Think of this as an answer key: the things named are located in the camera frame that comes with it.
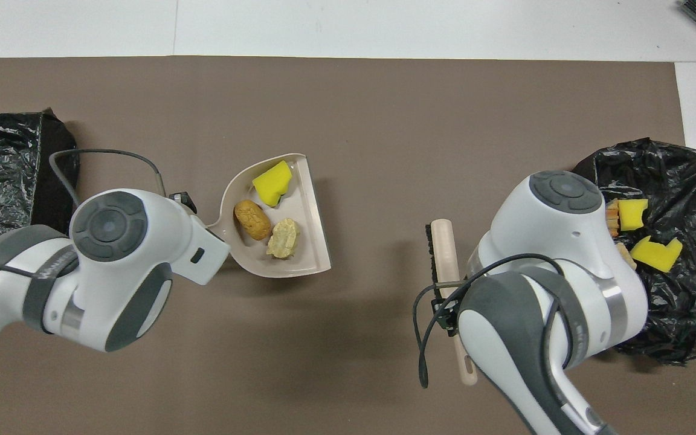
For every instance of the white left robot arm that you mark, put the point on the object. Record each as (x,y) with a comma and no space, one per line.
(112,223)

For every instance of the brown table mat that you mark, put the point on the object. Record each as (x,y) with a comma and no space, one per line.
(354,90)

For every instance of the beige plastic dustpan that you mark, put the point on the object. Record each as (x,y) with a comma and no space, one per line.
(312,241)

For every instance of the wavy yellow sponge piece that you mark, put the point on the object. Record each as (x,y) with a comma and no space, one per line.
(272,181)

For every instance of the orange striped bread piece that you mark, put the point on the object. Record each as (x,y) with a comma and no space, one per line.
(612,217)

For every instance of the cream foam chunk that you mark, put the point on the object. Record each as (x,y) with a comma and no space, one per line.
(628,255)
(283,240)

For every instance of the beige brush with black bristles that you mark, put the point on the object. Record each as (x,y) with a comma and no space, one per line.
(444,248)

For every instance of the notched yellow sponge piece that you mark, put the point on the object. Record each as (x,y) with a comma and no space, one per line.
(656,255)

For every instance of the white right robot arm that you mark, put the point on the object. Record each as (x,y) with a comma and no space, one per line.
(565,241)

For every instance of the brown peanut shaped bread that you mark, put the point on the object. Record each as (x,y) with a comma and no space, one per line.
(252,220)

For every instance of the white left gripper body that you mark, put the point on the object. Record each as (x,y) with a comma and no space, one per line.
(209,251)

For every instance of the green and yellow sponge piece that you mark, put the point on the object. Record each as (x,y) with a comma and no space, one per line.
(632,214)

